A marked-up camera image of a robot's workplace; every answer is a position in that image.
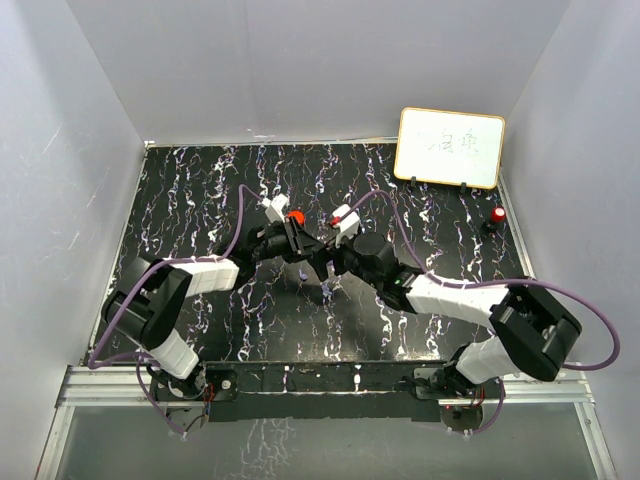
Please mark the aluminium frame rail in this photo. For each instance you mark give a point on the aluminium frame rail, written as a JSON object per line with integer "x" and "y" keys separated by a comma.
{"x": 108, "y": 426}

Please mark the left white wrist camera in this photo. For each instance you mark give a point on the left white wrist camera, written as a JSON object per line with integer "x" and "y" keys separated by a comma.
{"x": 275, "y": 208}

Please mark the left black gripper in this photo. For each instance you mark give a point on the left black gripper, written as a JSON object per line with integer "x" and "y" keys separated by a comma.
{"x": 297, "y": 240}

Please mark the red earbud charging case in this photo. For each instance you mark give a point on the red earbud charging case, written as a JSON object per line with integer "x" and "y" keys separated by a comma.
{"x": 298, "y": 216}

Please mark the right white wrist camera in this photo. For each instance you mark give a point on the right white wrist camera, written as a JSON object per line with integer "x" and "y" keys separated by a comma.
{"x": 345, "y": 223}

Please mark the red emergency stop button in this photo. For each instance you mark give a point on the red emergency stop button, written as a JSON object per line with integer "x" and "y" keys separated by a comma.
{"x": 495, "y": 220}

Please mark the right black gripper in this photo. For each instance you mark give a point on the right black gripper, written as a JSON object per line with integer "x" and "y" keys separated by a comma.
{"x": 324, "y": 254}

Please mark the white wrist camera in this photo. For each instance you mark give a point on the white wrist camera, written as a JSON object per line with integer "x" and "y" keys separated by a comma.
{"x": 345, "y": 223}
{"x": 275, "y": 208}

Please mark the small whiteboard with wooden frame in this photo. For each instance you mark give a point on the small whiteboard with wooden frame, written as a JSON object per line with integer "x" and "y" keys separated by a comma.
{"x": 449, "y": 148}

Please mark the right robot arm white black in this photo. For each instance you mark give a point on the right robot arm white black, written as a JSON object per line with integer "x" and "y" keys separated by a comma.
{"x": 532, "y": 332}

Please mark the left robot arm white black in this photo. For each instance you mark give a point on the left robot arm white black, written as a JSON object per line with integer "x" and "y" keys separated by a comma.
{"x": 146, "y": 303}

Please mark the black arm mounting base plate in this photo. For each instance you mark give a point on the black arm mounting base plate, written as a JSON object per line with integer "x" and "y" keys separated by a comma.
{"x": 422, "y": 391}

